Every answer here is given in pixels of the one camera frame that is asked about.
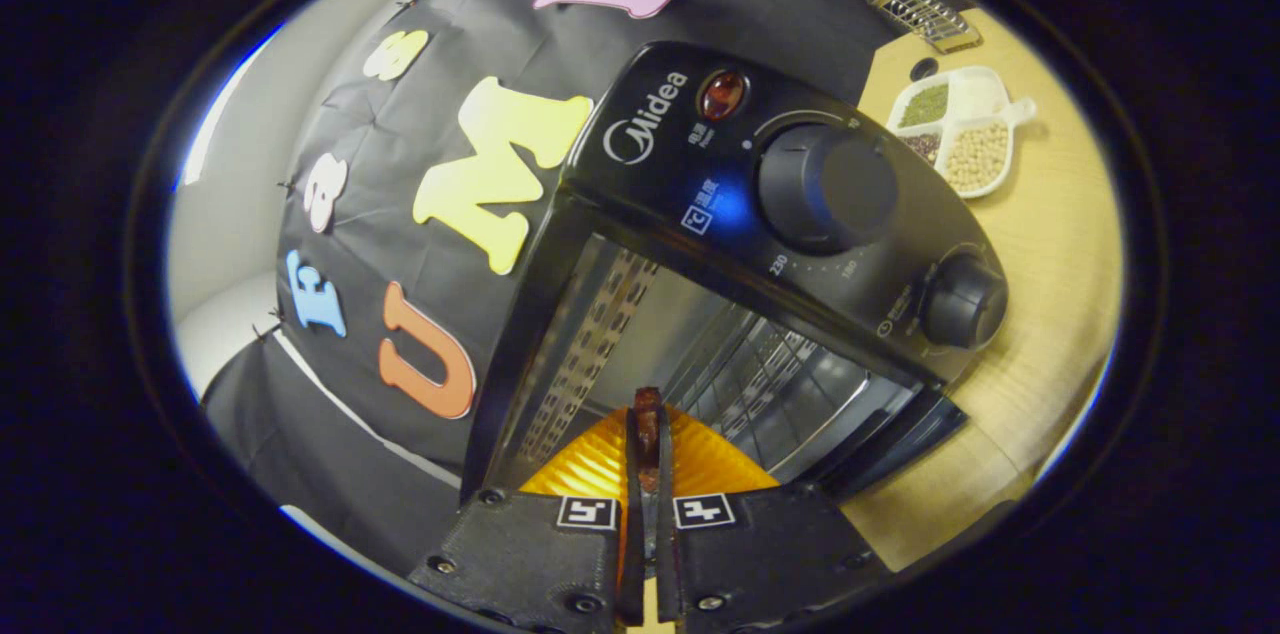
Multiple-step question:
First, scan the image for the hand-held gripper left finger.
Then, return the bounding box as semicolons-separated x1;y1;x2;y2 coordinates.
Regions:
408;386;651;630

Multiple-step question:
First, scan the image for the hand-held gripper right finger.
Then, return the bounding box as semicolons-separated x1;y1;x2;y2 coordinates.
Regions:
655;404;891;630

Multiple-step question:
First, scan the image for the brown meat piece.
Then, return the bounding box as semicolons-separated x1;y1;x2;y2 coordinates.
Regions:
633;386;664;495

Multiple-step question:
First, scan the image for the black toaster oven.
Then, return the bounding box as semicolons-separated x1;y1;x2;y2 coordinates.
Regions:
460;41;1011;505

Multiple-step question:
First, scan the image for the white divided dish with beans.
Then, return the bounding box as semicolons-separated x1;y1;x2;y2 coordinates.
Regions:
885;64;1038;200

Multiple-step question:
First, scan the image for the metal wire utensil holder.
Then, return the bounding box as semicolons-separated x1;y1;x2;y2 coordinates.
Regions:
865;0;983;55

